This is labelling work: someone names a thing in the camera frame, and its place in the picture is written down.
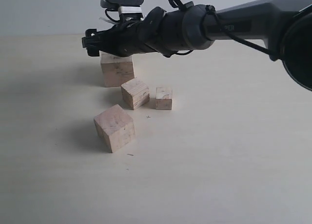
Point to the medium wooden cube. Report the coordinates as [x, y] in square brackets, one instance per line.
[135, 93]

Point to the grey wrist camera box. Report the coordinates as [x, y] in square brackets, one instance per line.
[123, 6]

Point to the second largest wooden cube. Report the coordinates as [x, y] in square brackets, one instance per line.
[116, 127]

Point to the smallest wooden cube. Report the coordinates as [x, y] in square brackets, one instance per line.
[164, 98]

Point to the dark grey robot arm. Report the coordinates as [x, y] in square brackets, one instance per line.
[282, 29]

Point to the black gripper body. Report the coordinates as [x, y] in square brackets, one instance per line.
[121, 40]

